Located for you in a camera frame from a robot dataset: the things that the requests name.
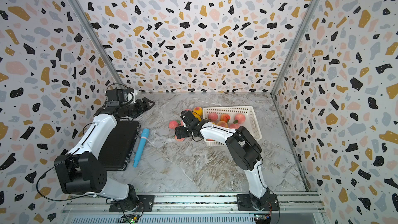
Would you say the blue cylindrical tube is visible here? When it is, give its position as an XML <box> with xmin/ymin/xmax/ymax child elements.
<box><xmin>133</xmin><ymin>128</ymin><xmax>150</xmax><ymax>168</ymax></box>

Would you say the orange pink peach front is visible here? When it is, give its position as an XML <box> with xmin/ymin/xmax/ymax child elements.
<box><xmin>217</xmin><ymin>121</ymin><xmax>228</xmax><ymax>128</ymax></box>

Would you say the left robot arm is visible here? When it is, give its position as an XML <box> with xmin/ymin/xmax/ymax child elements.
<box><xmin>55</xmin><ymin>97</ymin><xmax>155</xmax><ymax>211</ymax></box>

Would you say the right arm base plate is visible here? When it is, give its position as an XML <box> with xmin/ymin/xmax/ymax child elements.
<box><xmin>236</xmin><ymin>194</ymin><xmax>280</xmax><ymax>211</ymax></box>

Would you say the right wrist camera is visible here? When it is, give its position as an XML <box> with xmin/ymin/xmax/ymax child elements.
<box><xmin>180</xmin><ymin>110</ymin><xmax>198</xmax><ymax>125</ymax></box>

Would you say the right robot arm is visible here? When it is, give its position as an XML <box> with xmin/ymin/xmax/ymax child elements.
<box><xmin>175</xmin><ymin>120</ymin><xmax>271</xmax><ymax>210</ymax></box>

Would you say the yellow peach back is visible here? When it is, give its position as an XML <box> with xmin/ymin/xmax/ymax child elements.
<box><xmin>193</xmin><ymin>107</ymin><xmax>203</xmax><ymax>121</ymax></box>

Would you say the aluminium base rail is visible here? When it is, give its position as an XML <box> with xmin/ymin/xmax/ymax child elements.
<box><xmin>60</xmin><ymin>192</ymin><xmax>329</xmax><ymax>224</ymax></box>

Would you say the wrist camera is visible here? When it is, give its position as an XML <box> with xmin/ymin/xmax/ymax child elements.
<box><xmin>105</xmin><ymin>88</ymin><xmax>137</xmax><ymax>106</ymax></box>
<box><xmin>180</xmin><ymin>110</ymin><xmax>198</xmax><ymax>125</ymax></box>

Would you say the black case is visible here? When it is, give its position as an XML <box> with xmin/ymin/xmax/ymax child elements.
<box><xmin>98</xmin><ymin>120</ymin><xmax>141</xmax><ymax>171</ymax></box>

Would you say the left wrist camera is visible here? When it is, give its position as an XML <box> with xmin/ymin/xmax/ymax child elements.
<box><xmin>105</xmin><ymin>88</ymin><xmax>137</xmax><ymax>106</ymax></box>

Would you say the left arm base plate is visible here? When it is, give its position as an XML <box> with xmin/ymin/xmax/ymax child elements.
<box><xmin>109</xmin><ymin>195</ymin><xmax>155</xmax><ymax>214</ymax></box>

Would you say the right aluminium corner post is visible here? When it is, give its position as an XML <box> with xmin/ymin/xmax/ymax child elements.
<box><xmin>271</xmin><ymin>0</ymin><xmax>320</xmax><ymax>97</ymax></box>

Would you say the white perforated plastic basket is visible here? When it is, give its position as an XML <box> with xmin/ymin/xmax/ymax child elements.
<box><xmin>202</xmin><ymin>106</ymin><xmax>262</xmax><ymax>142</ymax></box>

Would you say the orange red lone peach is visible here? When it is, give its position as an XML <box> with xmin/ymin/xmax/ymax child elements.
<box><xmin>220</xmin><ymin>114</ymin><xmax>231</xmax><ymax>123</ymax></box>

